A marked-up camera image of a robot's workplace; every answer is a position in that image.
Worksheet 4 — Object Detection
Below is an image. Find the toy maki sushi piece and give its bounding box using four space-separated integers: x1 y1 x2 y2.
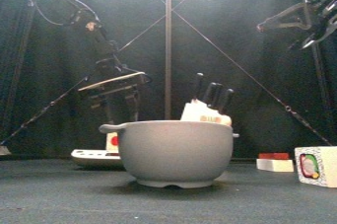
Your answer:
106 131 122 154

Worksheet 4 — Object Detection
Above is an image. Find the thin diagonal brace rod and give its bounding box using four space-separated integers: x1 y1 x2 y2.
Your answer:
0 0 221 146
128 0 335 146

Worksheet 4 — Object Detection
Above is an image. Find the white toy tray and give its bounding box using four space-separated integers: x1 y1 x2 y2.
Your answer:
70 148 126 171

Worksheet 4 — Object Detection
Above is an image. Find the white toy knife block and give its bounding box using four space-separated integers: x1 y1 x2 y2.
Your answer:
179 99 233 127

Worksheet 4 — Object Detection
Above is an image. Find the red and white nigiri toy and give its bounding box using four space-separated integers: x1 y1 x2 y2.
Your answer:
256 152 296 174

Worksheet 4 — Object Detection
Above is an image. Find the white speckled sushi roll block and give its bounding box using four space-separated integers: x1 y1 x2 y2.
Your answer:
293 145 337 188

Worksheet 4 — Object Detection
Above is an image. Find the black-handled toy knife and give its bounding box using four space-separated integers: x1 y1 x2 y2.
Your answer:
212 83 225 110
201 82 219 106
219 88 236 115
191 72 205 102

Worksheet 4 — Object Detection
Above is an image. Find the grey toy bowl with handle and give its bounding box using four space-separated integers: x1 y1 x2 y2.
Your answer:
98 119 241 189

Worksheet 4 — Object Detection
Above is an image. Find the vertical metal frame pole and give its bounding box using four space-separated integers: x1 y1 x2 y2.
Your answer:
164 0 174 121

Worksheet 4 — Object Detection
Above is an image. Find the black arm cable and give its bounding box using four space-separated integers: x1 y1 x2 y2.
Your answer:
30 0 103 28

